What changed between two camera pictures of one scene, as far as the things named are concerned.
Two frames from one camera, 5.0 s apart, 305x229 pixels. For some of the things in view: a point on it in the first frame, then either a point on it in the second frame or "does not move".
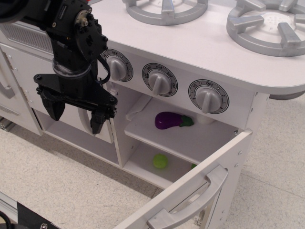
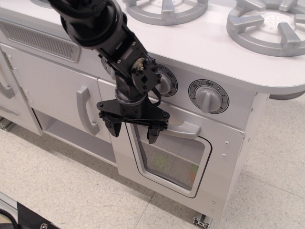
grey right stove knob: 208,96 does not move
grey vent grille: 27,35 does not move
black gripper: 84,92 to 114,113
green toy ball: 160,160 does not move
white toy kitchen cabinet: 186,75 does not move
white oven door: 195,204 to 199,172
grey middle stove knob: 159,78 does not move
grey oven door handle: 164,220 to 186,130
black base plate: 27,219 does not move
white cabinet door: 105,134 to 107,90
